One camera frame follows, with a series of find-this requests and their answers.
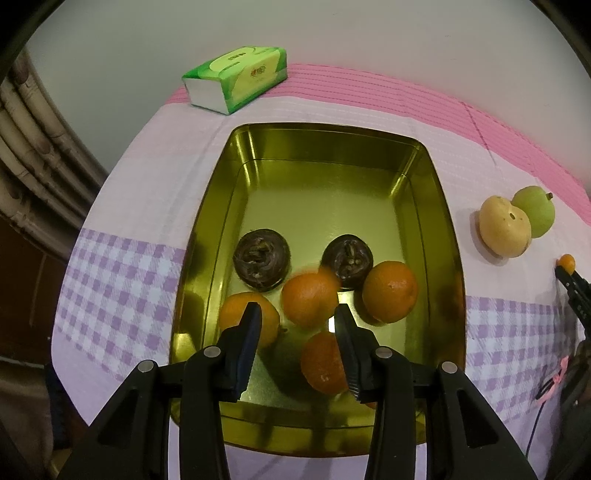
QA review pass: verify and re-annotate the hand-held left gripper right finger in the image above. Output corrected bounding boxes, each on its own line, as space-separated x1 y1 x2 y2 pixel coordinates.
333 303 539 480

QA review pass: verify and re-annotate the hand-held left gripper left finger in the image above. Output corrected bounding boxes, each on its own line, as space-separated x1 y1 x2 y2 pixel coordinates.
55 302 264 480

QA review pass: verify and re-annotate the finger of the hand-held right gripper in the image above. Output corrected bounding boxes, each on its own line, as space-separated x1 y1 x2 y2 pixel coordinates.
555 267 591 325

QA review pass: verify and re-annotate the dark brown fruit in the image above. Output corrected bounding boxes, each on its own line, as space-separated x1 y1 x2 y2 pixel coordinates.
321 234 374 291
232 228 291 291

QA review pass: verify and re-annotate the gold metal tray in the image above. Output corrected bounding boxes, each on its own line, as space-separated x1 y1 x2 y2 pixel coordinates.
168 122 467 457

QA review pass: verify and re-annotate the dark object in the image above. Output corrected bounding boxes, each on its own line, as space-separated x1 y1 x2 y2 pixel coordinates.
560 342 591 408

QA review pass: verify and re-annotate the pink ribbon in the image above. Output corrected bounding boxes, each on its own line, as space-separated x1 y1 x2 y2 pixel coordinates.
540 355 570 400

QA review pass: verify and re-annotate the green pear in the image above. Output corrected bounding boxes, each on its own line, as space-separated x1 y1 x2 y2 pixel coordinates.
512 185 556 239

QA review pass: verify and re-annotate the yellow pear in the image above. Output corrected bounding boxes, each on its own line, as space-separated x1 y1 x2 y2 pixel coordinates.
478 195 533 258

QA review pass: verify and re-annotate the pink and purple checked cloth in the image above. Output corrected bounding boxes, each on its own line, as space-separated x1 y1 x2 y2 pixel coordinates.
51 64 591 480

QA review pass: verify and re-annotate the dark wooden furniture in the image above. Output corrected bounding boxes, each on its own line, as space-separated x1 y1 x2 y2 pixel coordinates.
0 217 72 365

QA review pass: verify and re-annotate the green tissue pack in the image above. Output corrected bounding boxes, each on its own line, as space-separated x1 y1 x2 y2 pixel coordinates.
181 45 288 116

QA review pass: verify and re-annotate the rattan furniture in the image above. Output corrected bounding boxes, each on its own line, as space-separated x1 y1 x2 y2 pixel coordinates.
0 51 109 264

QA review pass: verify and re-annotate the black cable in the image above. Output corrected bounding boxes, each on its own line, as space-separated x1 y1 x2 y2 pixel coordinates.
524 369 561 455

